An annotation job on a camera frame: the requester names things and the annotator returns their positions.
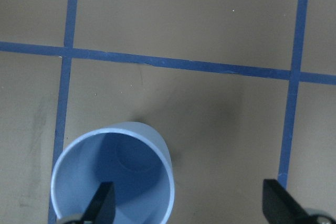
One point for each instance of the blue cup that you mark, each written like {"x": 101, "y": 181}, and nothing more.
{"x": 132, "y": 155}

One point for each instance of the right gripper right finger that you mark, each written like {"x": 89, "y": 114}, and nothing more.
{"x": 279, "y": 206}

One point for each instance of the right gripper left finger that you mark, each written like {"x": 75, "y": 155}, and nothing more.
{"x": 102, "y": 206}

